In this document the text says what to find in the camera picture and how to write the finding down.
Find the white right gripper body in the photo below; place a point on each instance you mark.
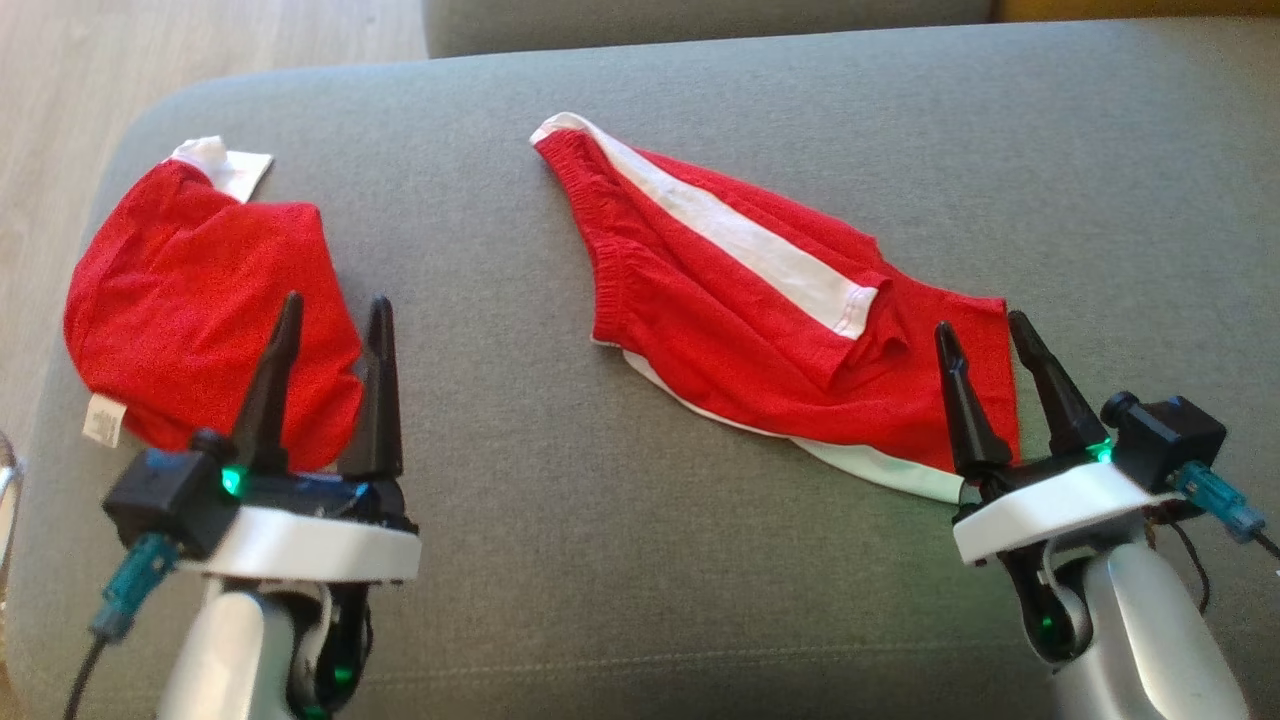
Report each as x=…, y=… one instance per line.
x=1060, y=510

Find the beige fabric sofa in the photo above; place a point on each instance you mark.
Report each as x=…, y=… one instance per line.
x=600, y=560

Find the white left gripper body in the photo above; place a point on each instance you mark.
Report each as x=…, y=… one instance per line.
x=300, y=545

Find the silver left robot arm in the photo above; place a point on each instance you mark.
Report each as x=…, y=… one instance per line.
x=220, y=660

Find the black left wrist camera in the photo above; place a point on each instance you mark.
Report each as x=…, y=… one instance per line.
x=160, y=495

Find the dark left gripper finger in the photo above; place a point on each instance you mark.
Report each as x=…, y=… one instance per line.
x=378, y=410
x=268, y=400

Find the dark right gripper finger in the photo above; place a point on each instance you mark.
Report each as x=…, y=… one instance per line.
x=1060, y=405
x=970, y=420

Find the grey sofa cushion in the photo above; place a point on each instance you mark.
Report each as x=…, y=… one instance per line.
x=700, y=20

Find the red shorts with white stripe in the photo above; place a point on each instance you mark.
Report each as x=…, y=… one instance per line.
x=720, y=300

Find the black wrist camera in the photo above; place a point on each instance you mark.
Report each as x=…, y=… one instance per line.
x=1170, y=435
x=160, y=495

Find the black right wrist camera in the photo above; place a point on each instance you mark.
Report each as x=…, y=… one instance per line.
x=1170, y=435

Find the red basketball jersey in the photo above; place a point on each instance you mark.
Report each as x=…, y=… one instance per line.
x=190, y=300

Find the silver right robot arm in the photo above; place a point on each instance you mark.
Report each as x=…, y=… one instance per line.
x=1150, y=640

